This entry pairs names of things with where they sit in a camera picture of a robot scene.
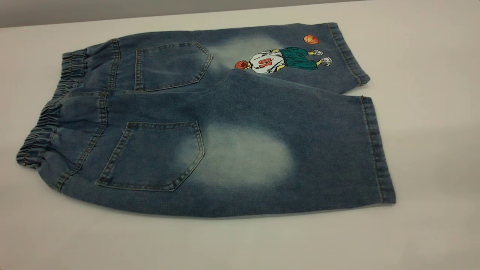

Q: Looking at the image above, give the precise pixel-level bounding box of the blue denim shorts basketball print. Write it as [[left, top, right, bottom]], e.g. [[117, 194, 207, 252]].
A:
[[16, 22, 396, 218]]

